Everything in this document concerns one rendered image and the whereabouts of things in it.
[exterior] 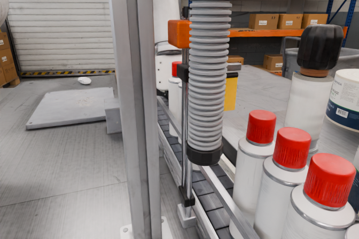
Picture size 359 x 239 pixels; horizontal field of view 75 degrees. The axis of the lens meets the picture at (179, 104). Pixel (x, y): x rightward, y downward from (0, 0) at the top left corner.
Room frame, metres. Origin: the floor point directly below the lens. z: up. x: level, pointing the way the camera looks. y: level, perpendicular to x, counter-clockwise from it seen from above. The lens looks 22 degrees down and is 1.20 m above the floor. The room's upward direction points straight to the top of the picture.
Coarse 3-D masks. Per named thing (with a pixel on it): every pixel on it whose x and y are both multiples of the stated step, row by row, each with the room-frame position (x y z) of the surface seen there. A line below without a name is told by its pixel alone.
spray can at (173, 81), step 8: (176, 64) 0.57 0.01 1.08; (176, 72) 0.57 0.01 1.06; (168, 80) 0.58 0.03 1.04; (176, 80) 0.57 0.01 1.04; (168, 88) 0.58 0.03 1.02; (176, 88) 0.56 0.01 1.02; (176, 96) 0.56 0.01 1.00; (176, 104) 0.56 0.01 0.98; (176, 112) 0.56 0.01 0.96; (176, 136) 0.56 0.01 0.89
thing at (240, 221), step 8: (160, 104) 0.61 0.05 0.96; (168, 112) 0.55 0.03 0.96; (176, 120) 0.50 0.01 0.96; (176, 128) 0.47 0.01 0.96; (200, 168) 0.33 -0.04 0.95; (208, 168) 0.32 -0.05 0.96; (208, 176) 0.30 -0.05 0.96; (216, 184) 0.28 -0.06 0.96; (216, 192) 0.27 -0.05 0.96; (224, 192) 0.27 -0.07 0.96; (224, 200) 0.25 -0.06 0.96; (232, 200) 0.25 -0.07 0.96; (224, 208) 0.25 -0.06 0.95; (232, 208) 0.24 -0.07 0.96; (232, 216) 0.23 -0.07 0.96; (240, 216) 0.22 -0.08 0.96; (240, 224) 0.21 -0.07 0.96; (248, 224) 0.21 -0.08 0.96; (240, 232) 0.21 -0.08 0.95; (248, 232) 0.20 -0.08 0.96
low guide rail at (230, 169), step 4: (224, 156) 0.42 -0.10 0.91; (220, 160) 0.42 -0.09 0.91; (224, 160) 0.41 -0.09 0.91; (228, 160) 0.41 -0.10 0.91; (220, 164) 0.42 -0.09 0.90; (224, 164) 0.40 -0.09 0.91; (228, 164) 0.39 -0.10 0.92; (224, 168) 0.40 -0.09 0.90; (228, 168) 0.39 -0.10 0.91; (232, 168) 0.38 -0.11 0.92; (228, 172) 0.39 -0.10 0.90; (232, 172) 0.37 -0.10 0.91; (232, 176) 0.37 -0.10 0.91; (232, 180) 0.37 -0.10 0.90
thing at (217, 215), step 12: (168, 108) 0.77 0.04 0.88; (168, 120) 0.68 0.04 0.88; (168, 132) 0.59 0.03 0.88; (180, 156) 0.47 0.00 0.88; (216, 168) 0.43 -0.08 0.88; (192, 180) 0.39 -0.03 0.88; (204, 180) 0.39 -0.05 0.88; (228, 180) 0.39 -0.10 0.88; (204, 192) 0.35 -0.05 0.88; (228, 192) 0.35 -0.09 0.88; (204, 204) 0.32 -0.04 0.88; (216, 204) 0.32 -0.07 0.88; (216, 216) 0.30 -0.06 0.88; (228, 216) 0.30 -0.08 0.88; (216, 228) 0.27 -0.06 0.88; (228, 228) 0.27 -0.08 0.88
